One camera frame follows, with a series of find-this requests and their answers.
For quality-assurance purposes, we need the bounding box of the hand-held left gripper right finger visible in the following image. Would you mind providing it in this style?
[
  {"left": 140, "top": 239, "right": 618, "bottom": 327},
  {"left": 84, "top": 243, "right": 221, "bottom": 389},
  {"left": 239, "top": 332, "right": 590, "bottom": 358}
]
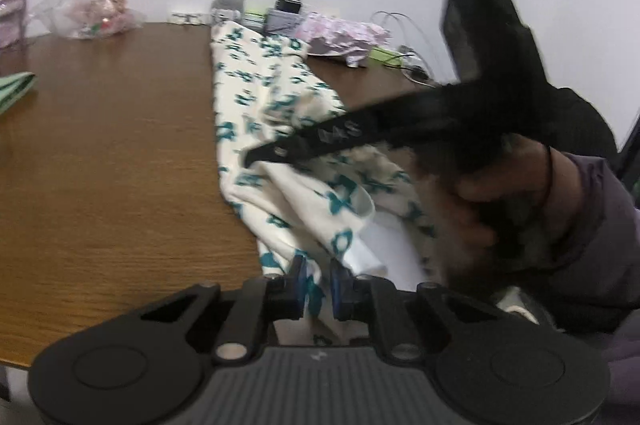
[{"left": 330, "top": 266, "right": 506, "bottom": 366}]

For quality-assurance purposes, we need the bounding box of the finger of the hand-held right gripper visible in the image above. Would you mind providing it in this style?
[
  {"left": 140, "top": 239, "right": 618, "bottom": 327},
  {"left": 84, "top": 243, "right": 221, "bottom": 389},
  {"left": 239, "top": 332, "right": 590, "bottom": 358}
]
[{"left": 242, "top": 86, "right": 461, "bottom": 168}]

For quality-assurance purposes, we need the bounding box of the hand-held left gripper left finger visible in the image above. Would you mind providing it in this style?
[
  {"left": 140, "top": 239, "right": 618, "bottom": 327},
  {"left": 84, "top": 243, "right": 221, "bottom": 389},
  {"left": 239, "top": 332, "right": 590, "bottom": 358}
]
[{"left": 120, "top": 255, "right": 307, "bottom": 365}]

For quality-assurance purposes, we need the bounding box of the cream garment with green flowers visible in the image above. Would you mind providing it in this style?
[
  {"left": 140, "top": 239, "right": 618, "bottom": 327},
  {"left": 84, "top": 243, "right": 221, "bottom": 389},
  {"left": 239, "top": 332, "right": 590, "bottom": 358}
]
[{"left": 210, "top": 21, "right": 443, "bottom": 348}]

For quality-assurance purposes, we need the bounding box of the person's right hand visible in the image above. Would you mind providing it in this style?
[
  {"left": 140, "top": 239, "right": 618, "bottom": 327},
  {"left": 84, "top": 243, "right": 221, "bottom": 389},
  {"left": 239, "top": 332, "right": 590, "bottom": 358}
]
[{"left": 452, "top": 138, "right": 551, "bottom": 246}]

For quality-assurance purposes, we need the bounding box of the green transparent box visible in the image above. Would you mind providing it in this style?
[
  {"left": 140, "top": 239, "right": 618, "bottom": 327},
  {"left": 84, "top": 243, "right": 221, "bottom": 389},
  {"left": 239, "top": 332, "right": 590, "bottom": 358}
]
[{"left": 369, "top": 46, "right": 403, "bottom": 67}]

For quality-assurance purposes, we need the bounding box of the pink floral ruffled garment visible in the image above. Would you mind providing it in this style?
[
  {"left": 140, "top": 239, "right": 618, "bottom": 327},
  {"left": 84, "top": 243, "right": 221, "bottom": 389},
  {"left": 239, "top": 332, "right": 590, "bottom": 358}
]
[{"left": 295, "top": 12, "right": 392, "bottom": 67}]

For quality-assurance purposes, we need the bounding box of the dark cloth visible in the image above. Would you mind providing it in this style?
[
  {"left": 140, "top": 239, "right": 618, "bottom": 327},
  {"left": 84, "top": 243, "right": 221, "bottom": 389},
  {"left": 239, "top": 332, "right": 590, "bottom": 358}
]
[{"left": 545, "top": 88, "right": 618, "bottom": 158}]

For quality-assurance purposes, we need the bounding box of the grey small box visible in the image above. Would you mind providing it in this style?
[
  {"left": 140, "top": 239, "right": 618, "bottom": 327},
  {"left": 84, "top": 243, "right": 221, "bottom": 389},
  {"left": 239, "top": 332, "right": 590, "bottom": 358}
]
[{"left": 265, "top": 0, "right": 306, "bottom": 37}]

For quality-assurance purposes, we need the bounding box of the white shoe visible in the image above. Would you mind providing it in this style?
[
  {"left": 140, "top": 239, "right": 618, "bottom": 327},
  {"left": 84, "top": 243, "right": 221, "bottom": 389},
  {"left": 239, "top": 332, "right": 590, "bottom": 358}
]
[{"left": 494, "top": 286, "right": 540, "bottom": 325}]

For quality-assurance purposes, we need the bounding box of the clear plastic bag with snacks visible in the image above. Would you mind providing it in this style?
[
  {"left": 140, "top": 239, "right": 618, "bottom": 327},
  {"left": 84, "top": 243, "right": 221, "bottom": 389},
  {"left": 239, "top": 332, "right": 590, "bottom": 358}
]
[{"left": 31, "top": 0, "right": 147, "bottom": 40}]

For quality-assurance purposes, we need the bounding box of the green striped cloth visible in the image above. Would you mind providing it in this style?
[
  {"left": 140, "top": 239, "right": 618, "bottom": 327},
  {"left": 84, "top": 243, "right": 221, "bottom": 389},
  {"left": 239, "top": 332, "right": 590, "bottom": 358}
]
[{"left": 0, "top": 72, "right": 37, "bottom": 115}]

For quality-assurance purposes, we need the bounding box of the pink knitted vase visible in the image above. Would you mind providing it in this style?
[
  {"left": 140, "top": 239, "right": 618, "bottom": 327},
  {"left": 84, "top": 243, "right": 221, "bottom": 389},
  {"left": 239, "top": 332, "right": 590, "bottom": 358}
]
[{"left": 0, "top": 0, "right": 32, "bottom": 49}]

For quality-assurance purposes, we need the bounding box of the white cable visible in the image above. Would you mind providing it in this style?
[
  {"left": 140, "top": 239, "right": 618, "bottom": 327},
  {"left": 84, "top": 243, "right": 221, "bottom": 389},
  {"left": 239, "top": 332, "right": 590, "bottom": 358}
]
[{"left": 371, "top": 10, "right": 437, "bottom": 85}]

